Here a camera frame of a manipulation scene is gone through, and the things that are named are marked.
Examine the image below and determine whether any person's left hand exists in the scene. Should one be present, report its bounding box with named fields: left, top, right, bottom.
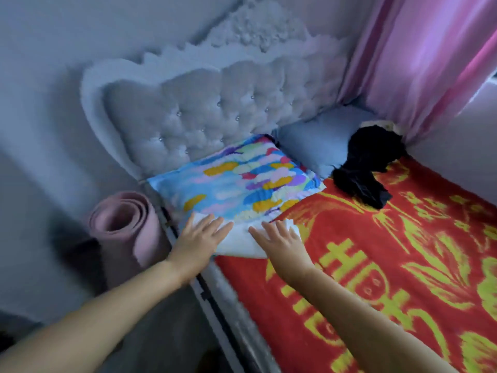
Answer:
left=163, top=212, right=235, bottom=284

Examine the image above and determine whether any person's right hand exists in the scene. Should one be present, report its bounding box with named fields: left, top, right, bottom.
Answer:
left=248, top=220, right=318, bottom=288

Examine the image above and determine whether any white long garment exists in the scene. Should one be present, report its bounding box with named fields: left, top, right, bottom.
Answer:
left=182, top=212, right=302, bottom=260

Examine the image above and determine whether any black garment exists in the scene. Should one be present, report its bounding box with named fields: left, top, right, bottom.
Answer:
left=331, top=124, right=406, bottom=210

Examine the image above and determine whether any person's left forearm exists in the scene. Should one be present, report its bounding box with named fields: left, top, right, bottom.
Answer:
left=0, top=260, right=191, bottom=373

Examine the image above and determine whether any person's right forearm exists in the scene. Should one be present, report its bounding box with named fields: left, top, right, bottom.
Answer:
left=291, top=266, right=459, bottom=373

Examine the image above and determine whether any white bed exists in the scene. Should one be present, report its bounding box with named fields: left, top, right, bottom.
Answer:
left=80, top=0, right=497, bottom=373

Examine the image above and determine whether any pink rolled mat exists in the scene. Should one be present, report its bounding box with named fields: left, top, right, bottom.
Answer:
left=87, top=190, right=168, bottom=288

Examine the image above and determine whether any colourful patterned pillow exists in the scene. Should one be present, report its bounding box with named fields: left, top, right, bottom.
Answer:
left=148, top=134, right=327, bottom=226

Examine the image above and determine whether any grey pillow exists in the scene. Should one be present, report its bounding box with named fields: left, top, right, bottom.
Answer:
left=273, top=105, right=382, bottom=179

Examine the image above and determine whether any red bedsheet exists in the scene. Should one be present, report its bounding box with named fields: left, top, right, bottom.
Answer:
left=213, top=155, right=497, bottom=373

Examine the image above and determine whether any white tufted headboard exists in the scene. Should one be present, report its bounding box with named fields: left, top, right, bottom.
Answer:
left=80, top=0, right=354, bottom=182

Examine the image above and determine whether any wide pink curtain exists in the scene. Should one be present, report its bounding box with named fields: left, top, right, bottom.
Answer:
left=338, top=0, right=497, bottom=145

